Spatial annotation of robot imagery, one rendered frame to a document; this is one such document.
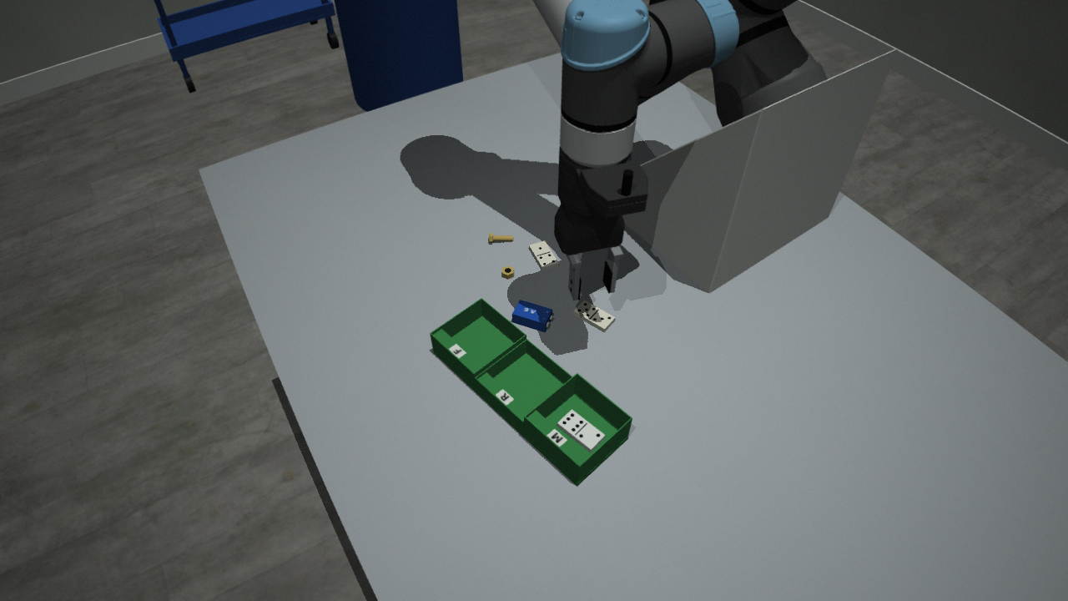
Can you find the white domino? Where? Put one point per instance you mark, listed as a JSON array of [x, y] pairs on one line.
[[581, 430], [594, 316], [543, 255]]

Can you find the green three-compartment bin rack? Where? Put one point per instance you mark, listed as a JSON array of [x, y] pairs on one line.
[[496, 360]]

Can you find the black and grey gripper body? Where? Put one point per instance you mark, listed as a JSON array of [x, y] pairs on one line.
[[584, 191]]

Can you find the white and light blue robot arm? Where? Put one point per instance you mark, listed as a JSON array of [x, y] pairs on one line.
[[610, 59]]

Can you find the blue 9v battery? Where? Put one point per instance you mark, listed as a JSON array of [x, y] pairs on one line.
[[532, 316]]

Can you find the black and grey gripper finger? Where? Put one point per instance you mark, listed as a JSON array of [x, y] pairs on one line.
[[610, 269], [574, 284]]

